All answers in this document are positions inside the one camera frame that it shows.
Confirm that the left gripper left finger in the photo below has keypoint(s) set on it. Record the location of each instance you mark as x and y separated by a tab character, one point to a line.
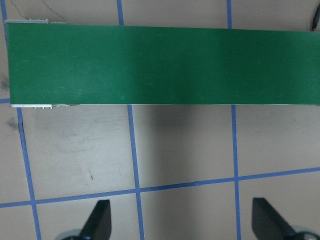
99	224

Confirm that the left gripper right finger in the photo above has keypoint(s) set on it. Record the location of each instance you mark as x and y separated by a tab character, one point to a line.
268	224

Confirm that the green conveyor belt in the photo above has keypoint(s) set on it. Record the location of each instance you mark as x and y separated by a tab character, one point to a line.
56	64

